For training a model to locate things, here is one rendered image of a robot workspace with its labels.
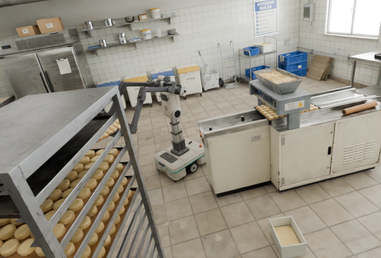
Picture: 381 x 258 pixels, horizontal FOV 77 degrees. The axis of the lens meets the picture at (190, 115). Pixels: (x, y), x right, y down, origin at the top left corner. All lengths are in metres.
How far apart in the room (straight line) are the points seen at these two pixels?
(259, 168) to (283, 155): 0.35
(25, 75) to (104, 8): 2.23
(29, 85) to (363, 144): 5.78
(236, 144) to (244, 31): 4.67
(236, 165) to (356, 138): 1.34
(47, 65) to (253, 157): 4.46
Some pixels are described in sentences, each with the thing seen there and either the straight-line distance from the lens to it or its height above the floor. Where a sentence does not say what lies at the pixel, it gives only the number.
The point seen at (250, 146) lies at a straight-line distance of 2.74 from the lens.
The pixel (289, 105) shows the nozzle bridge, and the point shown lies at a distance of 2.50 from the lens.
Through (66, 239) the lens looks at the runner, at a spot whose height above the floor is 1.50.
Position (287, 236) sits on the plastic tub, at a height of 0.06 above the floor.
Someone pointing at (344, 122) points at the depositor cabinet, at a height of 0.77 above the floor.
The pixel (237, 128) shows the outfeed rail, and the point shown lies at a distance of 2.59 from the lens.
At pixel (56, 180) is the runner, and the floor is 1.68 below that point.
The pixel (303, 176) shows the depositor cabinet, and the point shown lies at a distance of 3.06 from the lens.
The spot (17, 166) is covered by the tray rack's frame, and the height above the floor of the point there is 1.82.
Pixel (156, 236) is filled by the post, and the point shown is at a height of 0.85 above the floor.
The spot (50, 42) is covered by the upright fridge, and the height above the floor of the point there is 1.88.
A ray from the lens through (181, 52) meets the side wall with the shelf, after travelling 6.47.
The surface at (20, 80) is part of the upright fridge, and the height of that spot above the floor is 1.26.
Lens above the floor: 2.09
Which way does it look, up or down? 24 degrees down
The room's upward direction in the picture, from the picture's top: 9 degrees counter-clockwise
